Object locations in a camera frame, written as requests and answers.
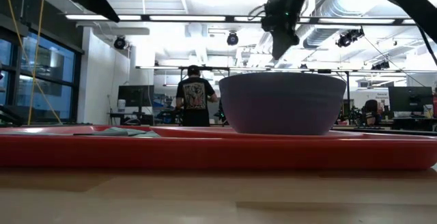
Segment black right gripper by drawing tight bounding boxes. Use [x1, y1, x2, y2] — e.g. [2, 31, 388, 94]
[261, 0, 312, 61]

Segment blue plastic bowl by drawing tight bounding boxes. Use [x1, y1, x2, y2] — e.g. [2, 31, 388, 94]
[218, 72, 348, 136]

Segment light teal cloth napkin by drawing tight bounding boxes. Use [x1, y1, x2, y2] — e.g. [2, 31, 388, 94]
[73, 126, 161, 139]

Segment red plastic tray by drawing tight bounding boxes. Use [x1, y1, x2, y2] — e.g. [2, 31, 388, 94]
[0, 124, 437, 170]

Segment black ceiling spot lamp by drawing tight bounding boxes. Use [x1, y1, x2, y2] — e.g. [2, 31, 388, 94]
[113, 35, 127, 51]
[226, 31, 240, 46]

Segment black ceiling track lights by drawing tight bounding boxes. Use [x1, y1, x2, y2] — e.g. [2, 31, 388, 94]
[335, 27, 365, 48]
[371, 60, 391, 70]

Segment person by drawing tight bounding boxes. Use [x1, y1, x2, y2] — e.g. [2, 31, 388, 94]
[175, 65, 219, 127]
[361, 99, 380, 126]

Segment black computer monitor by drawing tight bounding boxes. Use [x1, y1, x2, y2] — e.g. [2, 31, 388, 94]
[117, 85, 155, 108]
[388, 86, 434, 113]

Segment background desk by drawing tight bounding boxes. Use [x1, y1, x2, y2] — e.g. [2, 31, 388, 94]
[392, 116, 437, 131]
[107, 111, 156, 126]

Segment dark framed window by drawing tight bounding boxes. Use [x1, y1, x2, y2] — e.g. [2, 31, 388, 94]
[0, 29, 82, 125]

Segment silver ventilation duct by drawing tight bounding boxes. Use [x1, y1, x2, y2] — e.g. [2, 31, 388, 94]
[300, 0, 376, 50]

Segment overhead frame light bar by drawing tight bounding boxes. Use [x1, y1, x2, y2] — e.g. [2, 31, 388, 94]
[64, 13, 437, 26]

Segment black background station frame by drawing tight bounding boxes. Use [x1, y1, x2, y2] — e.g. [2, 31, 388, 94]
[135, 66, 351, 115]

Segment black aluminium table frame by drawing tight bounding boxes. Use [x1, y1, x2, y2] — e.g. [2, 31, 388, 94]
[333, 124, 437, 137]

